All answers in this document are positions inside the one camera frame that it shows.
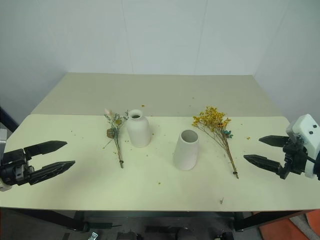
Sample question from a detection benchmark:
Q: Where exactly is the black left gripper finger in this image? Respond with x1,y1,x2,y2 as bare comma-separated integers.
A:
23,140,68,157
28,160,76,186

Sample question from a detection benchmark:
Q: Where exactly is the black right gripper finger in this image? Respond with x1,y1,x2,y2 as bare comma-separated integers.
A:
258,135,291,149
243,154,284,176

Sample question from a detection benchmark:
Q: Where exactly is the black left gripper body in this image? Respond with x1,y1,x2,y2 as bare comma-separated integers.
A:
0,148,35,187

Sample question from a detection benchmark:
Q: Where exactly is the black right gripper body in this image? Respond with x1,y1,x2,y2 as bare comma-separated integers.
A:
276,136,312,180

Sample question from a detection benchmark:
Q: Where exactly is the white tapered ceramic vase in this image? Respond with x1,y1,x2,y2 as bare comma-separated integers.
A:
172,129,200,172

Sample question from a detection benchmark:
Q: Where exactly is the white bottle-shaped ceramic vase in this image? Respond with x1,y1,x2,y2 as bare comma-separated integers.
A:
125,109,152,148

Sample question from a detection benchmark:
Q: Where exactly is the dark blue metal bar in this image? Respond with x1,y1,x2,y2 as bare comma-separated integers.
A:
0,105,20,134

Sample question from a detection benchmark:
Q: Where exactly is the yellow dried flower bunch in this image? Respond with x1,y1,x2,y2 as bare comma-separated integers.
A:
191,105,240,180

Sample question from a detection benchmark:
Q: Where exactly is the orange floor mat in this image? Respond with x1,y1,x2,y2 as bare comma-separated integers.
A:
258,209,320,240

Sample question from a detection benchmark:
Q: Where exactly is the pastel dried flower bunch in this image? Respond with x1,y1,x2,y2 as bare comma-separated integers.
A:
103,107,130,169

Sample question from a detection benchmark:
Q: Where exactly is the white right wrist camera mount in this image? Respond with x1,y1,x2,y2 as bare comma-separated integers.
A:
285,113,320,179

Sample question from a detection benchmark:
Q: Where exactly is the black metal table frame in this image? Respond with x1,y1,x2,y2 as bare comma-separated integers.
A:
0,206,310,232

